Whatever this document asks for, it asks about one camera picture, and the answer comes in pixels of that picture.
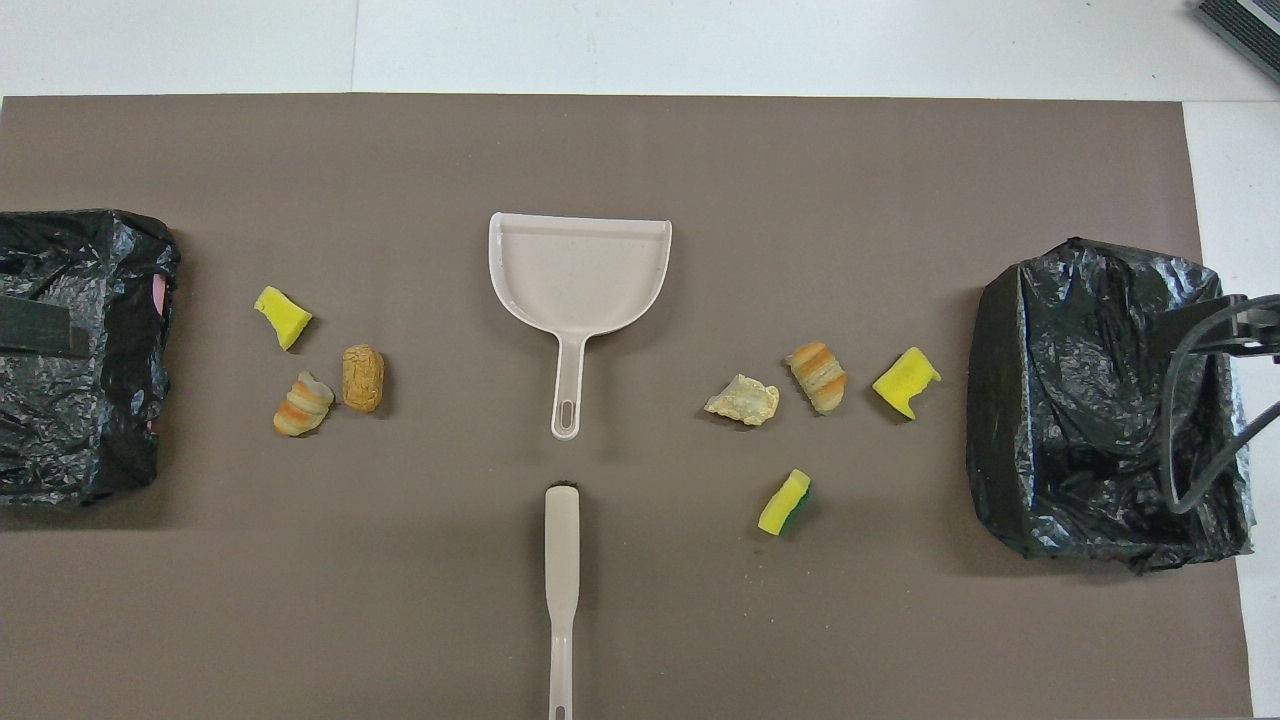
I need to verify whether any brown toy bread roll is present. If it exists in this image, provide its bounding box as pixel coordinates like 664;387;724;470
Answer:
341;344;386;413

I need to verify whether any black-bagged trash bin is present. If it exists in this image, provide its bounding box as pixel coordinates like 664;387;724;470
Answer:
0;209;182;507
966;237;1256;573

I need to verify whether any dark grey ribbed device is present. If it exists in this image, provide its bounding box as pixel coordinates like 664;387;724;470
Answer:
1193;0;1280;83

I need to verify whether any beige brush with black bristles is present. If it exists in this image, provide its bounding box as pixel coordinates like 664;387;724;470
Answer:
545;480;582;720

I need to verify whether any yellow sponge piece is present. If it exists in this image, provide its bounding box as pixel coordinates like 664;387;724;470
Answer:
872;346;942;421
254;286;313;352

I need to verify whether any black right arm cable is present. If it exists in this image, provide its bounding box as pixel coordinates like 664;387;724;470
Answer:
1166;294;1280;516

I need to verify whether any brown table mat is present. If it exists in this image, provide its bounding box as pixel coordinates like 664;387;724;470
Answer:
0;95;1254;720

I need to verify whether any striped toy croissant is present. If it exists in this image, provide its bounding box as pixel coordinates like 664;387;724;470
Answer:
785;341;848;415
273;371;336;438

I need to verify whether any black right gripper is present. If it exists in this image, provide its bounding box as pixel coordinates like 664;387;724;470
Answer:
1150;293;1280;353

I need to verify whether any beige plastic dustpan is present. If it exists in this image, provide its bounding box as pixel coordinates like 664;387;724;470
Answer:
489;211;673;441

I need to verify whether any yellow and green sponge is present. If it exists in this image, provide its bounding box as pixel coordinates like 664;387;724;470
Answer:
757;468;813;537

